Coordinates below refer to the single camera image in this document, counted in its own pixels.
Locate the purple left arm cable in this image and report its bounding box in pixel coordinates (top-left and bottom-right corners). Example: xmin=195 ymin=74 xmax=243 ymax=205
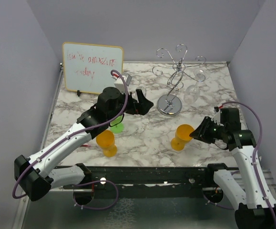
xmin=11 ymin=69 xmax=129 ymax=210

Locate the clear tall glass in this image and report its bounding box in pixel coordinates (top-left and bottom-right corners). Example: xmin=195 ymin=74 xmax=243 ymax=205
xmin=135 ymin=86 xmax=147 ymax=98

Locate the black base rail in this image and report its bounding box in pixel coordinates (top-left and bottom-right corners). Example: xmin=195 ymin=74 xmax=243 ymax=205
xmin=59 ymin=166 xmax=259 ymax=198

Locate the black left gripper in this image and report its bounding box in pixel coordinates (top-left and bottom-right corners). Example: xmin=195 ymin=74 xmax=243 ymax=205
xmin=108 ymin=87 xmax=153 ymax=122

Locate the orange plastic glass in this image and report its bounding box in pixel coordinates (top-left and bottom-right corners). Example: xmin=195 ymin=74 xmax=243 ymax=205
xmin=171 ymin=124 xmax=194 ymax=151
xmin=96 ymin=130 xmax=117 ymax=157

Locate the clear wine glass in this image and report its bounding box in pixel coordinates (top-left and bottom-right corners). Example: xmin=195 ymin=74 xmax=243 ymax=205
xmin=184 ymin=68 xmax=209 ymax=104

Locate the green plastic wine glass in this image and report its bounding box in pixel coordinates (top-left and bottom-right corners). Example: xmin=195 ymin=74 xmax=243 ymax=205
xmin=110 ymin=115 xmax=124 ymax=134

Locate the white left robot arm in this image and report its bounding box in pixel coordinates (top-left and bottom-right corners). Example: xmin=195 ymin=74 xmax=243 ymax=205
xmin=14 ymin=87 xmax=153 ymax=201

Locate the chrome wine glass rack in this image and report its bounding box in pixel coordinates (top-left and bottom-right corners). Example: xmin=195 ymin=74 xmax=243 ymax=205
xmin=152 ymin=44 xmax=206 ymax=116

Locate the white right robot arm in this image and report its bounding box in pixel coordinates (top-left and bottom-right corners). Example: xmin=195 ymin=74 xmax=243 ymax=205
xmin=190 ymin=107 xmax=276 ymax=229

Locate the yellow framed whiteboard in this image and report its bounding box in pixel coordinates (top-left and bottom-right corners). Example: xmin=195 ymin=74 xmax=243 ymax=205
xmin=62 ymin=42 xmax=124 ymax=94

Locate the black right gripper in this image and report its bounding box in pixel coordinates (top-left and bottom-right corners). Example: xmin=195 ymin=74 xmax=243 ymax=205
xmin=190 ymin=115 xmax=227 ymax=144

